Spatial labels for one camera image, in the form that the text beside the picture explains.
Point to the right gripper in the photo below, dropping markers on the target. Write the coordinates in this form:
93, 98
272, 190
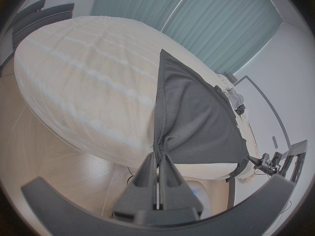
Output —
262, 166

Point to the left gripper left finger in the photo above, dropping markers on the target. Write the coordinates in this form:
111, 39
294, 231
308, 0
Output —
140, 188

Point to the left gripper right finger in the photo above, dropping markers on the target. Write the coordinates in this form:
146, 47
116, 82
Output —
177, 190

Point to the black T-shirt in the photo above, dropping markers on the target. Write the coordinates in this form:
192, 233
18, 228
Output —
196, 112

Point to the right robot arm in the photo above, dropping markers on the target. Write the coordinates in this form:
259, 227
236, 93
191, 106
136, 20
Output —
299, 147

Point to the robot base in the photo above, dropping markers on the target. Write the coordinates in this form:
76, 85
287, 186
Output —
203, 200

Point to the pile of clothes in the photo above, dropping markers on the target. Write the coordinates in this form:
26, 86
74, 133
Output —
237, 99

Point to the bed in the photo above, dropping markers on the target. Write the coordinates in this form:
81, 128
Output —
86, 77

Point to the white printed pillow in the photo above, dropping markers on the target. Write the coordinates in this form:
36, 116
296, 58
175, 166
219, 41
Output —
224, 80

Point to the grey bedside table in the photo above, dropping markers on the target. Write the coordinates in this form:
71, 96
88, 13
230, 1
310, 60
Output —
231, 77

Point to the blue-green curtain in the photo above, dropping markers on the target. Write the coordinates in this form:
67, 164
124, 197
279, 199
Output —
221, 26
137, 4

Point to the black chest of drawers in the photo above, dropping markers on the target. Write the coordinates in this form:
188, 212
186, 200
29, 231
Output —
37, 18

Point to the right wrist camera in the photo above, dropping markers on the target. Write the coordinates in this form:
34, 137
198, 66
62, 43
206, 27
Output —
264, 156

